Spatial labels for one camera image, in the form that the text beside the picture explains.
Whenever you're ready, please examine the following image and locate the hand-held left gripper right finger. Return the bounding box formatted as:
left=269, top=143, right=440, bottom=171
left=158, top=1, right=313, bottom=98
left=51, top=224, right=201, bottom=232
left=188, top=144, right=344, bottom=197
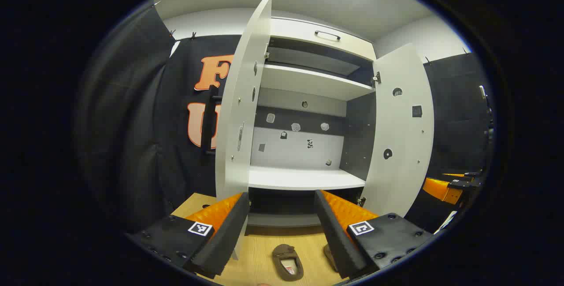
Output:
left=314, top=189, right=433, bottom=280

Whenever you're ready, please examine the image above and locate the white apple sticker cabinet door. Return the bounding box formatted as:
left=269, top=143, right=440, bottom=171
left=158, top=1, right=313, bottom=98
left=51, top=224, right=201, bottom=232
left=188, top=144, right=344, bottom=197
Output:
left=215, top=0, right=273, bottom=260

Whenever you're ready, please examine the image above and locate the white cat sticker cabinet door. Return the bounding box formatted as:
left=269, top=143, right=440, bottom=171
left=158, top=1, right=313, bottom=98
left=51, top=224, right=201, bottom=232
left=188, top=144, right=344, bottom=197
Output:
left=359, top=43, right=435, bottom=218

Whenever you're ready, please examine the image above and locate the brown fuzzy shoe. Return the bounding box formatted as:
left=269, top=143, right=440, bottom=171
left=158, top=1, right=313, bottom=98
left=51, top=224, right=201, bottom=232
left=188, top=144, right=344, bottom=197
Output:
left=324, top=244, right=340, bottom=272
left=272, top=244, right=304, bottom=282

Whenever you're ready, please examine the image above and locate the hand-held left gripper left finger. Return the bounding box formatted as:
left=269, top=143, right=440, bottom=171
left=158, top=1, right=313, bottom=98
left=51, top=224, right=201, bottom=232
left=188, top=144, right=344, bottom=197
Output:
left=126, top=191, right=251, bottom=280

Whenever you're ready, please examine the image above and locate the white shoe cabinet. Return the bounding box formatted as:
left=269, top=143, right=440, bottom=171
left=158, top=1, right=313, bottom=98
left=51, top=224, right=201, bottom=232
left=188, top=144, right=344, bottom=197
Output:
left=247, top=16, right=379, bottom=227

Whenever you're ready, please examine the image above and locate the white cabinet shelf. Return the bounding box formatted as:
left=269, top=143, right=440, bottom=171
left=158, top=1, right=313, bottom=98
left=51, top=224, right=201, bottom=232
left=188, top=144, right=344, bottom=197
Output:
left=260, top=63, right=375, bottom=101

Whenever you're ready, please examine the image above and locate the black backdrop cloth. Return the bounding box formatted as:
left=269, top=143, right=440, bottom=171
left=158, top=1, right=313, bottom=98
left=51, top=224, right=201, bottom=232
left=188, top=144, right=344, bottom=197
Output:
left=75, top=6, right=242, bottom=234
left=404, top=52, right=490, bottom=234

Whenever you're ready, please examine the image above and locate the white cabinet drawer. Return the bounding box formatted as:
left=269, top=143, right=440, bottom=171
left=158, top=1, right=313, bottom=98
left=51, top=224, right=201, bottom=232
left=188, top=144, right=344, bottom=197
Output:
left=270, top=16, right=377, bottom=62

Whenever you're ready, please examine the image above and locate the black door handle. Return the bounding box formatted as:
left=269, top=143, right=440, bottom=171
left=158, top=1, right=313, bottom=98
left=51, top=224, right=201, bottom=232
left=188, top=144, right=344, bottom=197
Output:
left=200, top=85, right=223, bottom=156

